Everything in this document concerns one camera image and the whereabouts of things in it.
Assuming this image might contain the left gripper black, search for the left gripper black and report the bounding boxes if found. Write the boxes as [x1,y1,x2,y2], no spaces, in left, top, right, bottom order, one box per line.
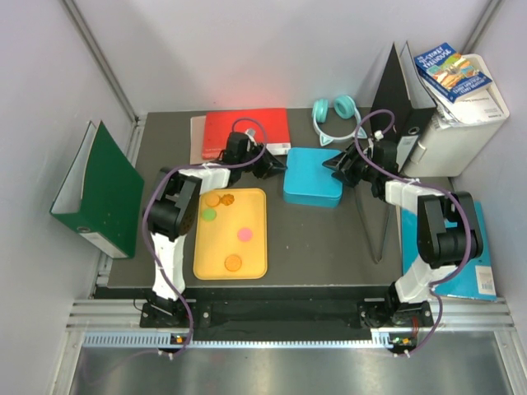
[238,142,287,179]

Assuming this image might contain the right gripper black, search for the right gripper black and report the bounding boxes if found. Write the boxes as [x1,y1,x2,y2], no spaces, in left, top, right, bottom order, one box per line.
[324,143,380,189]

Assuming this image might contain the teal tin lid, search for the teal tin lid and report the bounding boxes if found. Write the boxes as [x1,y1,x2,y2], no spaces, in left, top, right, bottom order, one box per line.
[283,147,343,196]

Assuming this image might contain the teal cookie tin box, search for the teal cookie tin box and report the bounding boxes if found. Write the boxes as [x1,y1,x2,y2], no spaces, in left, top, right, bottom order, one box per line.
[283,192,342,208]

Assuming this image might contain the grey metal tongs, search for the grey metal tongs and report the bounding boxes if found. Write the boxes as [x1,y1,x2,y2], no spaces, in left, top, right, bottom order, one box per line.
[354,191,392,264]

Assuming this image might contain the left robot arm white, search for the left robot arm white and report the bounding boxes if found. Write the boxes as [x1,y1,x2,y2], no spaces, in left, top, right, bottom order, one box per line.
[141,118,286,327]

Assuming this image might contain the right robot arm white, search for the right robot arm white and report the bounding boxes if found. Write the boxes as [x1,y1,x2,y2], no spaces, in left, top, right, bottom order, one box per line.
[323,139,483,326]

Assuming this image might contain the brown flower cookie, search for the brown flower cookie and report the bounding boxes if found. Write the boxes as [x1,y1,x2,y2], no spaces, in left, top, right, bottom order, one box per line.
[220,193,235,206]

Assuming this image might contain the teal cat ear headphones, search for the teal cat ear headphones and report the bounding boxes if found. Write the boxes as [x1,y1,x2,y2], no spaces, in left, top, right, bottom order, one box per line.
[311,95,367,147]

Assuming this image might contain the round tan cookie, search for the round tan cookie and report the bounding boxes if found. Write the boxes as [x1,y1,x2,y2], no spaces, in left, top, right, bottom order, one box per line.
[205,193,221,207]

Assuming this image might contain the pink cookie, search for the pink cookie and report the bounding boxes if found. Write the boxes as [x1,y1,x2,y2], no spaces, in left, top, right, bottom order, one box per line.
[237,227,253,242]

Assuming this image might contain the green cookie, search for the green cookie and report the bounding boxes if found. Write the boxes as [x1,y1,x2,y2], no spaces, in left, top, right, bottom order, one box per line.
[202,207,217,221]

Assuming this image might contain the brown notebook under red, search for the brown notebook under red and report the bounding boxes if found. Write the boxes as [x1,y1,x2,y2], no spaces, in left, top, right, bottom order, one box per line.
[189,115,206,165]

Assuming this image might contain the yellow plastic tray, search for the yellow plastic tray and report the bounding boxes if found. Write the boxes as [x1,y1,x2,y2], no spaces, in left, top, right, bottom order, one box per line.
[193,188,268,281]

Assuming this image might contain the white storage bin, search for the white storage bin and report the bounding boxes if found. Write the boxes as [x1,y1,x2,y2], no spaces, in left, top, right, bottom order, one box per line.
[403,54,510,177]

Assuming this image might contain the round orange biscuit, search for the round orange biscuit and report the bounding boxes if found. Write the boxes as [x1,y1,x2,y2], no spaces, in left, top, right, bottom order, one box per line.
[224,254,242,272]

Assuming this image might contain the blue paperback book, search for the blue paperback book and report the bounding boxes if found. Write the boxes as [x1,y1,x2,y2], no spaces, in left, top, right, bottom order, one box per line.
[413,43,492,104]

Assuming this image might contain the white papers in bin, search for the white papers in bin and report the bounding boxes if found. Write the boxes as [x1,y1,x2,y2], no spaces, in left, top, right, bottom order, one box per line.
[425,82,506,129]

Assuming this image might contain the blue folder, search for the blue folder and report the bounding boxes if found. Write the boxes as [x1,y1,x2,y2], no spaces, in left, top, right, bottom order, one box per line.
[398,202,497,301]

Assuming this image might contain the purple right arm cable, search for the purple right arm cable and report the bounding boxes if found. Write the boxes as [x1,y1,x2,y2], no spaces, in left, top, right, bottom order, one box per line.
[353,109,474,359]

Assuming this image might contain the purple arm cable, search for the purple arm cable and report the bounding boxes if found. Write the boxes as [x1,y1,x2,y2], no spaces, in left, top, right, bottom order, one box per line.
[142,118,268,359]
[353,109,474,359]

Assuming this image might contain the black ring binder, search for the black ring binder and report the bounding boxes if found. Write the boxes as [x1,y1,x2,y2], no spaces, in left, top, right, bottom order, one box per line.
[371,44,436,170]

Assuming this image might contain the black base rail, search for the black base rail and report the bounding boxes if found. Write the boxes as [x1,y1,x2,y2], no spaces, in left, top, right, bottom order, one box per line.
[139,286,433,330]

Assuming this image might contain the green ring binder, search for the green ring binder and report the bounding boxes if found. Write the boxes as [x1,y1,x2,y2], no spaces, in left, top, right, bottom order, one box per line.
[49,122,144,259]

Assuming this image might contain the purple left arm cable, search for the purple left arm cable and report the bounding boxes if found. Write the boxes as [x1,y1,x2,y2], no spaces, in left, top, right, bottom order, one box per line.
[142,118,268,359]

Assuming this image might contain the grey slotted cable duct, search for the grey slotted cable duct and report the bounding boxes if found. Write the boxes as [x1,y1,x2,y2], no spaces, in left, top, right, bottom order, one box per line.
[82,332,393,350]

